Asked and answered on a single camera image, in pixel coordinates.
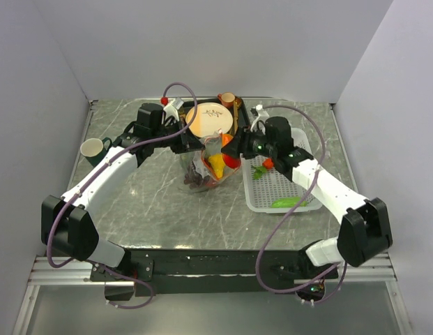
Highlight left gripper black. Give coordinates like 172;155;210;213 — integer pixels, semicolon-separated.
151;117;206;154

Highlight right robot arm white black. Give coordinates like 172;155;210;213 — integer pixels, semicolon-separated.
222;117;393;278

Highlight black serving tray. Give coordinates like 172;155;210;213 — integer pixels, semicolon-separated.
193;98;250;139

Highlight gold spoon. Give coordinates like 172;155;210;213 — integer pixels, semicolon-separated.
231;97;242;134

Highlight green mug white inside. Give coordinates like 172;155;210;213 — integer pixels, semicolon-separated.
79;137;112;167

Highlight cream orange plate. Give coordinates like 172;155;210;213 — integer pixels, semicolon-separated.
185;103;234;138

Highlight dark purple grapes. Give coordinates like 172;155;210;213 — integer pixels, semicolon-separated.
183;161;210;188

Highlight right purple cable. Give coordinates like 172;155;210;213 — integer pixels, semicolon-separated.
255;104;348;305

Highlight orange carrot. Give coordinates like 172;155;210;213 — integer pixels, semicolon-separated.
262;158;274;170

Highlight gold knife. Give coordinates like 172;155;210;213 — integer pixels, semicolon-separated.
232;101;238;136

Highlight clear zip bag orange zipper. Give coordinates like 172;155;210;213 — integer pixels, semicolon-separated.
179;134;239;193

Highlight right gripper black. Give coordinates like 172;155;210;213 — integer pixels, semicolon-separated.
220;126;277;160

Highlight orange ceramic cup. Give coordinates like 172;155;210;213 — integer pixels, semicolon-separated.
218;92;236;108

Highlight green cucumber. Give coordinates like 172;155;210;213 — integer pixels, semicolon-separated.
271;196;307;209

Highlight white plastic basket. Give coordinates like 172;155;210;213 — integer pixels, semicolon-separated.
241;128;322;214

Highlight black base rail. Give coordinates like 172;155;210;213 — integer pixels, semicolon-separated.
105;249;338;301

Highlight yellow pear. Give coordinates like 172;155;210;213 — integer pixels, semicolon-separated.
208;154;226;179

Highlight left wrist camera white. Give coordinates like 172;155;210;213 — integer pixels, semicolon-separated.
160;96;184;121

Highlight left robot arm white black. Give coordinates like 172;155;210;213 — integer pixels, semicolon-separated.
41;98;204;281

